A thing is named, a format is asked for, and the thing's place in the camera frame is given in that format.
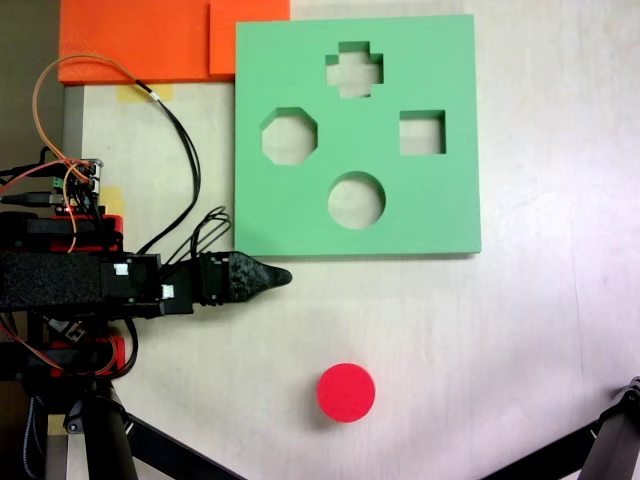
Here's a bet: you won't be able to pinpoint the black USB cable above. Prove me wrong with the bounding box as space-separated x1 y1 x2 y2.
0 191 66 207

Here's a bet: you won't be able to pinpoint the small grey connector plug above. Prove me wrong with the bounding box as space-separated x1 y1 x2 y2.
47 315 86 344

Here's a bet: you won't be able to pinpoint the red cylinder block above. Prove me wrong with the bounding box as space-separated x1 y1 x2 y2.
316 362 377 425

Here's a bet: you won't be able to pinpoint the black cable with white tag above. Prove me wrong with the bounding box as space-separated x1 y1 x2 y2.
134 78 202 256

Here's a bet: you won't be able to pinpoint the black servo cable loops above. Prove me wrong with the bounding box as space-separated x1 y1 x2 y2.
162 206 234 274

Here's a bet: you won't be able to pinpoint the green shape sorting board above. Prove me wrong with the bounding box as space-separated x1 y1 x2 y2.
233 13 483 259

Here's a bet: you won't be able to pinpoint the circuit board with wires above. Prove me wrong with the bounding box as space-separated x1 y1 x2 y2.
49 157 105 215

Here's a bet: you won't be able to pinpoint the blue white braided cable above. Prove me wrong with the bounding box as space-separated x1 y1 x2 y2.
23 394 47 479

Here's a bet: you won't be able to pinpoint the large orange foam block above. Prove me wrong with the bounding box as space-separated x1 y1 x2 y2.
58 0 236 85

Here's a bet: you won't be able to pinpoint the black speckled gripper finger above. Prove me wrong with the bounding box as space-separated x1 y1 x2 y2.
228 251 294 304

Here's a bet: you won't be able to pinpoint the orange wire loop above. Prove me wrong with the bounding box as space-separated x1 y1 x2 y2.
31 53 141 254

